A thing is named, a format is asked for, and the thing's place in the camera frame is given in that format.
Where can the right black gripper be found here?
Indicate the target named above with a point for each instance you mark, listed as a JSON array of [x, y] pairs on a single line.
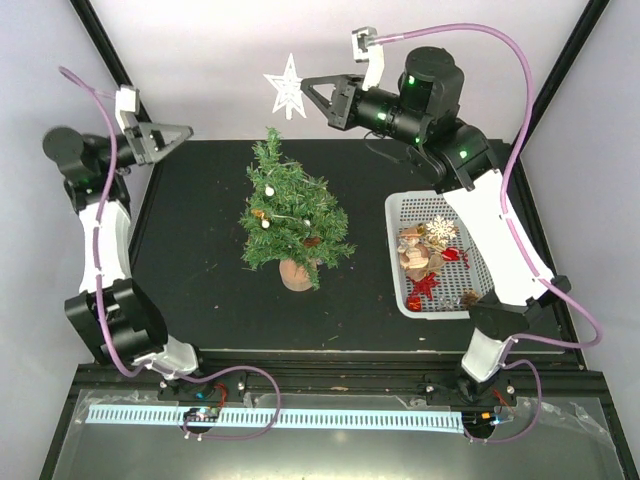
[[340, 112]]

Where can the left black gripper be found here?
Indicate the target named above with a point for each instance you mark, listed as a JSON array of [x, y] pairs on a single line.
[[146, 143]]

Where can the silver star ornament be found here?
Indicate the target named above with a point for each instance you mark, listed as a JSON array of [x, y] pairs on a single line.
[[287, 85]]

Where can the white ball string lights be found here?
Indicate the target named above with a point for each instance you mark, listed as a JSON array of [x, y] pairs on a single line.
[[287, 193]]

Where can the small green christmas tree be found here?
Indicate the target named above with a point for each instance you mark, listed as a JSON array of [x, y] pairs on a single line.
[[284, 241]]

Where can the dark brown pinecone ornament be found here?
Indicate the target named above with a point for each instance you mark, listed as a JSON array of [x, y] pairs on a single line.
[[312, 241]]

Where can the white plastic perforated basket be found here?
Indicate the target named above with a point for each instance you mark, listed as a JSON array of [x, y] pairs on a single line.
[[407, 214]]

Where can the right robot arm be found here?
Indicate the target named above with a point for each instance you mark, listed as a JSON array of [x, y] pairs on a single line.
[[459, 163]]

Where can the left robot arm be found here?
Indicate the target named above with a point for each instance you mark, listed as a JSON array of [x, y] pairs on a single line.
[[113, 316]]

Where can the white snowflake ornament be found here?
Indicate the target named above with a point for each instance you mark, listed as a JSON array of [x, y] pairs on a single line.
[[441, 230]]

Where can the wooden snowman ornament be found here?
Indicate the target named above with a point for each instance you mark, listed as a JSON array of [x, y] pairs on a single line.
[[413, 254]]

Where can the burlap bow ornament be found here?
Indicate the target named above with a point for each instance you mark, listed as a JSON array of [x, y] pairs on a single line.
[[436, 263]]

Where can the red santa hat ornament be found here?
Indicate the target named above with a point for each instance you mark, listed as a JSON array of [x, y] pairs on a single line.
[[451, 254]]

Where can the red star ornament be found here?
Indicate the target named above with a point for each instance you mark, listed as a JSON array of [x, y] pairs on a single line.
[[425, 286]]

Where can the red gift box ornament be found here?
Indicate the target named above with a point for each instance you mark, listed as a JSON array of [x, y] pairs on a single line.
[[414, 303]]

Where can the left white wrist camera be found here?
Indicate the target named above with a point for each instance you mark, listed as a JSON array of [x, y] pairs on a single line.
[[126, 106]]

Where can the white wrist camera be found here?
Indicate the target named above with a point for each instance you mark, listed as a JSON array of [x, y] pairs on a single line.
[[365, 50], [126, 106]]

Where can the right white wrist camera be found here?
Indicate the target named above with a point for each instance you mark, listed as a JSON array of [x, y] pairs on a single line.
[[365, 50]]

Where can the left black frame post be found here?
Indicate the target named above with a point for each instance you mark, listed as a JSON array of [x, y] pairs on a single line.
[[104, 101]]

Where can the black frame post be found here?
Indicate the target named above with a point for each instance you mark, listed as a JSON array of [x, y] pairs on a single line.
[[573, 46], [104, 101]]

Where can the right black frame post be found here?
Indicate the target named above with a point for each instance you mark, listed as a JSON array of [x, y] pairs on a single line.
[[573, 46]]

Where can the white slotted cable duct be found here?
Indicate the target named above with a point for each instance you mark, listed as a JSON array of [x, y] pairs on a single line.
[[284, 418]]

